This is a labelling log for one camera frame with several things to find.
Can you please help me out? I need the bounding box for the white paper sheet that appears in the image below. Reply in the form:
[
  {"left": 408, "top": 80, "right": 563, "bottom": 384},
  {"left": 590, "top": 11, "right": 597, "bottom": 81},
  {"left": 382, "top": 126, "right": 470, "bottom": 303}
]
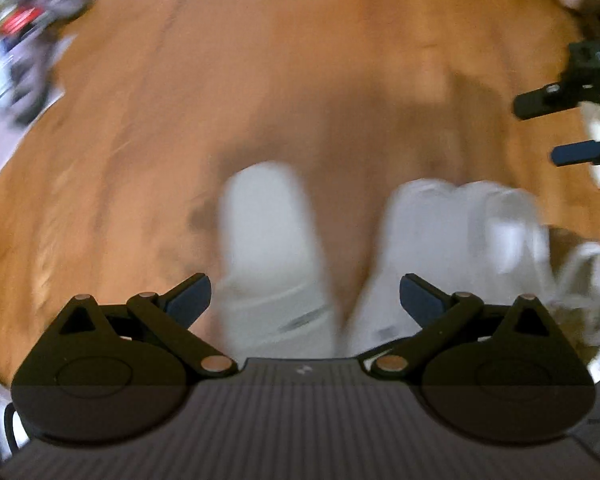
[{"left": 0, "top": 34, "right": 77, "bottom": 183}]

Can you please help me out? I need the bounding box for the cream slide sandal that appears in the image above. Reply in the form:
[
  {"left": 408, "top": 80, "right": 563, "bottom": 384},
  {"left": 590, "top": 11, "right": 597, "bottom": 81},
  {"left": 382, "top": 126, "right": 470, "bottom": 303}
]
[
  {"left": 341, "top": 179, "right": 470, "bottom": 356},
  {"left": 212, "top": 162, "right": 338, "bottom": 362}
]

